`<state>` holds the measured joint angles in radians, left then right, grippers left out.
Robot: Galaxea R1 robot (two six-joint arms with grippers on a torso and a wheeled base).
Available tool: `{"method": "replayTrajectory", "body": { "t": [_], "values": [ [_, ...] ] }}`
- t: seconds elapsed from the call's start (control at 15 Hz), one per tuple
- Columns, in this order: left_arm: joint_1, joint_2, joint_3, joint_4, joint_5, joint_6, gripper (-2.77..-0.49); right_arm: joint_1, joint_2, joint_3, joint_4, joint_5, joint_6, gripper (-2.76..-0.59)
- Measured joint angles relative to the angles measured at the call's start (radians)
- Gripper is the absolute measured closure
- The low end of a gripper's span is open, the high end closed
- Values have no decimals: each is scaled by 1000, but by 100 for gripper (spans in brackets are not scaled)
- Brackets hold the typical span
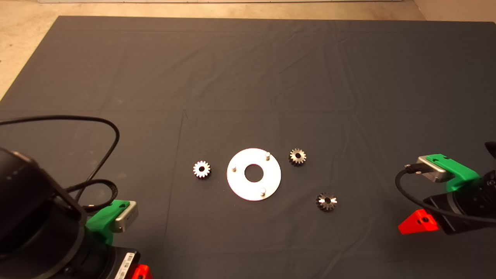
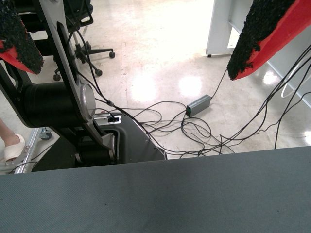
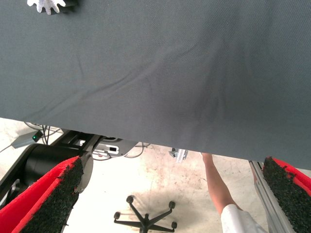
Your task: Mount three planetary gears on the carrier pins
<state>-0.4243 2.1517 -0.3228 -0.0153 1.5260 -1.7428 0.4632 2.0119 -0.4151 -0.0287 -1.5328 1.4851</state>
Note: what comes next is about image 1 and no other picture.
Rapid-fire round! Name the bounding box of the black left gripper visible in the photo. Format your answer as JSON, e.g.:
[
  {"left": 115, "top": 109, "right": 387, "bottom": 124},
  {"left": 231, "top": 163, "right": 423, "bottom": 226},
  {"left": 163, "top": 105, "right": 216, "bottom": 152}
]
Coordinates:
[{"left": 58, "top": 232, "right": 153, "bottom": 279}]

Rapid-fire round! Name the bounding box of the thick black braided cable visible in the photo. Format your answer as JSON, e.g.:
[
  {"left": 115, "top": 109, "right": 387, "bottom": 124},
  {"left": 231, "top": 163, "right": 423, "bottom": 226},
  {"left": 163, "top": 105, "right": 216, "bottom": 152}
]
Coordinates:
[{"left": 64, "top": 179, "right": 119, "bottom": 214}]

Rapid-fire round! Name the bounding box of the dark grey table cloth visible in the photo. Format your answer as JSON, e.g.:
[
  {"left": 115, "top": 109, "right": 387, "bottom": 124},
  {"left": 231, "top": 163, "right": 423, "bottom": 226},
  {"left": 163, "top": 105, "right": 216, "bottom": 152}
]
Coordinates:
[{"left": 0, "top": 15, "right": 496, "bottom": 279}]

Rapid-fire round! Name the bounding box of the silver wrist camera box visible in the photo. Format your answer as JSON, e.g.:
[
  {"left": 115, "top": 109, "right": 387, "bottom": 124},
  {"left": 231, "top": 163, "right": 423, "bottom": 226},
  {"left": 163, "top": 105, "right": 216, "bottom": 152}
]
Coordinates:
[
  {"left": 112, "top": 201, "right": 139, "bottom": 233},
  {"left": 417, "top": 156, "right": 454, "bottom": 183}
]

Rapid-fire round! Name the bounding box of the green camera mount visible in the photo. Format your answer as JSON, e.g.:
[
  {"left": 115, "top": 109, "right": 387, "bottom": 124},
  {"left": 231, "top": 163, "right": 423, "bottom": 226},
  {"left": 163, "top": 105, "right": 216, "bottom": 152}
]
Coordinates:
[
  {"left": 86, "top": 200, "right": 130, "bottom": 245},
  {"left": 426, "top": 154, "right": 480, "bottom": 192}
]

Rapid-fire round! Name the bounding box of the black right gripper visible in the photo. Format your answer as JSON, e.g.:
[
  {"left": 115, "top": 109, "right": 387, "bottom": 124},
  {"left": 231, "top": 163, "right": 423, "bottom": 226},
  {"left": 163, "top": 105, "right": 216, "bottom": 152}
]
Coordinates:
[{"left": 398, "top": 194, "right": 489, "bottom": 236}]

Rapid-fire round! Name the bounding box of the round metal carrier plate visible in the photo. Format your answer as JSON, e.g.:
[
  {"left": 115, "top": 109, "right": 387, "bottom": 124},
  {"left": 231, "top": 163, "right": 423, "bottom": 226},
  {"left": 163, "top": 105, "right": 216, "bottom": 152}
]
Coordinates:
[{"left": 227, "top": 148, "right": 282, "bottom": 202}]

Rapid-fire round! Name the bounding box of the brass-toned metal gear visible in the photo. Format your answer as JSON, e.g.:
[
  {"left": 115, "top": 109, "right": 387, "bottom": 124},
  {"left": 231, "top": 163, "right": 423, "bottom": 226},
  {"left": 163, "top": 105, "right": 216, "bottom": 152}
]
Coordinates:
[{"left": 289, "top": 148, "right": 307, "bottom": 167}]

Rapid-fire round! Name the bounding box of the steel planetary gear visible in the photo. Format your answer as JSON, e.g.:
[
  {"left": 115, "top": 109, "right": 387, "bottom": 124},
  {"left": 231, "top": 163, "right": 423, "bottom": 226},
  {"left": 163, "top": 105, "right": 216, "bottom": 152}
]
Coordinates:
[
  {"left": 315, "top": 192, "right": 338, "bottom": 212},
  {"left": 193, "top": 160, "right": 212, "bottom": 179}
]

